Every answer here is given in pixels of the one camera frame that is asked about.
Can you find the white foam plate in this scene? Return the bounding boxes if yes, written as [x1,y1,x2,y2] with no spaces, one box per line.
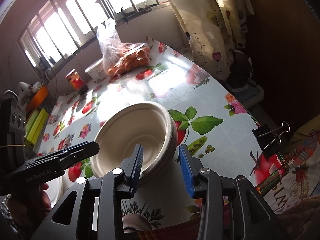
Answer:
[45,174,72,208]

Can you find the beige paper bowl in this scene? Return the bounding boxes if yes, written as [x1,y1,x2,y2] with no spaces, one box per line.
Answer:
[139,118,177,186]
[90,102,175,179]
[139,102,177,185]

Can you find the left hand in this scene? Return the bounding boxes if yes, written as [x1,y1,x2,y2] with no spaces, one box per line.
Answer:
[7,183,52,224]

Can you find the lime green flat box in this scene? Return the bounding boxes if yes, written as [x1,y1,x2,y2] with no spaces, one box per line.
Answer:
[25,108,49,146]

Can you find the white green flat box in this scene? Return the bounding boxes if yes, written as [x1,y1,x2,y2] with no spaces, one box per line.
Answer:
[25,109,39,133]

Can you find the crumpled white plastic bags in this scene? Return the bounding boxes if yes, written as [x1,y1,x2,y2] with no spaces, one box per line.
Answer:
[18,81,42,101]

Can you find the red label sauce jar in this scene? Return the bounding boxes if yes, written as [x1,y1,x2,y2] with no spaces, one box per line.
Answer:
[66,69,88,95]

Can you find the white plastic tub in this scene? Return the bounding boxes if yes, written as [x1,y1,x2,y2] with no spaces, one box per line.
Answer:
[85,59,107,82]

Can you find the plastic bag of oranges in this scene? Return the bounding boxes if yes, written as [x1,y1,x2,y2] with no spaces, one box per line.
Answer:
[97,18,150,78]

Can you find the floral cream curtain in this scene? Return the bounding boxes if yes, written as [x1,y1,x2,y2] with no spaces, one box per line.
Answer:
[168,0,254,81]

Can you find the window frame with bars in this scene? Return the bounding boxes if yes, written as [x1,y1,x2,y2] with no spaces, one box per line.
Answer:
[19,0,168,77]

